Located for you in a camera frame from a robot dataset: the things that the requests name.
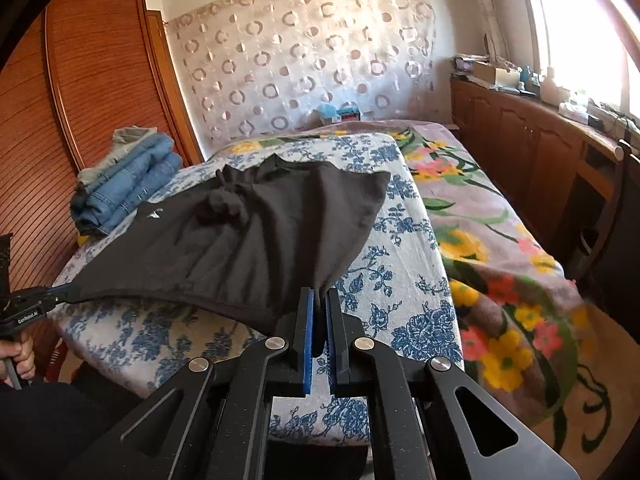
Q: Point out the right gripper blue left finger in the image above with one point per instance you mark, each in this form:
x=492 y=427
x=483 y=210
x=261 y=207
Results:
x=210 y=420

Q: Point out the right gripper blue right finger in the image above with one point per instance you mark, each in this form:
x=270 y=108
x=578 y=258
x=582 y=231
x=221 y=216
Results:
x=429 y=420

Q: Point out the black shorts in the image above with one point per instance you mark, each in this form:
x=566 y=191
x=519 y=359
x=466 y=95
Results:
x=243 y=243

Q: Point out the left hand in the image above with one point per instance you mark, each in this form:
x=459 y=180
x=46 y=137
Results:
x=20 y=350

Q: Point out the folded blue jeans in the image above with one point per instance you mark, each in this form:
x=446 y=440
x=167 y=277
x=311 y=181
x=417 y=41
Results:
x=98 y=208

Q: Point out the colourful floral blanket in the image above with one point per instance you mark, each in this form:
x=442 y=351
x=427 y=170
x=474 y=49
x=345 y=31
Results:
x=525 y=332

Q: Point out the folded grey-green pants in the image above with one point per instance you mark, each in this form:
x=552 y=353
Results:
x=124 y=140

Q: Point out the dark wooden chair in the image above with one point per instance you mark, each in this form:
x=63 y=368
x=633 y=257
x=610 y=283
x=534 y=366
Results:
x=609 y=275

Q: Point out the wooden louvred wardrobe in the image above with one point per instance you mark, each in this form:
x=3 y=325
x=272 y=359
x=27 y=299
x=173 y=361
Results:
x=82 y=69

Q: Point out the wooden side cabinet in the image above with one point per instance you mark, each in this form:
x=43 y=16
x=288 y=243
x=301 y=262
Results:
x=557 y=174

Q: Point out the white circle-pattern curtain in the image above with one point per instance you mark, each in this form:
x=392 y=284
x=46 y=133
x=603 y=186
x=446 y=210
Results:
x=248 y=68

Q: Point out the cardboard box on cabinet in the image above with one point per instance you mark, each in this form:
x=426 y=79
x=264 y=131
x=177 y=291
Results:
x=506 y=77

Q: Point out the white bottle on cabinet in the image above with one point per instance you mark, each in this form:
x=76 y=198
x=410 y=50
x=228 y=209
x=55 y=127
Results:
x=549 y=90

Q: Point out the tied side curtain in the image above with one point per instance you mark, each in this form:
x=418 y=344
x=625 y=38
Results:
x=495 y=42

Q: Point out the window with frame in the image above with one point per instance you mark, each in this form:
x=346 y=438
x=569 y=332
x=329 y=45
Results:
x=591 y=47

